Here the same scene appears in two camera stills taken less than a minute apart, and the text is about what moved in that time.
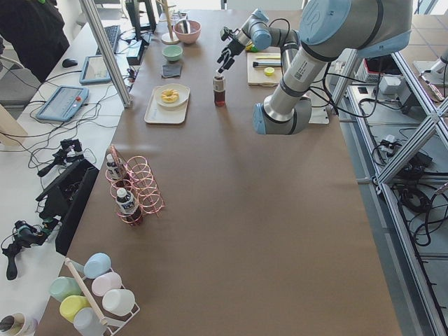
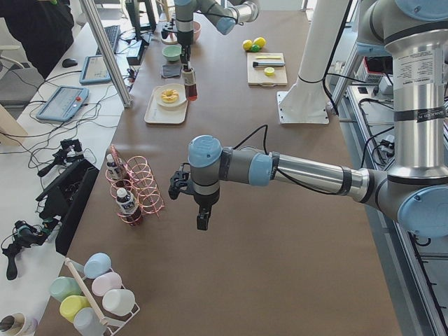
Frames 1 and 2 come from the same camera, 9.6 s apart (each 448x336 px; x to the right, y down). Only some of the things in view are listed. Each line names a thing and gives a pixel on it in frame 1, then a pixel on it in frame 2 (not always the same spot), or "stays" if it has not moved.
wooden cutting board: x=264 y=68 stays
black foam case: x=64 y=201 stays
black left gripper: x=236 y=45 to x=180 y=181
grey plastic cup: x=87 y=323 stays
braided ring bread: x=170 y=96 stays
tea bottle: x=218 y=89 to x=189 y=79
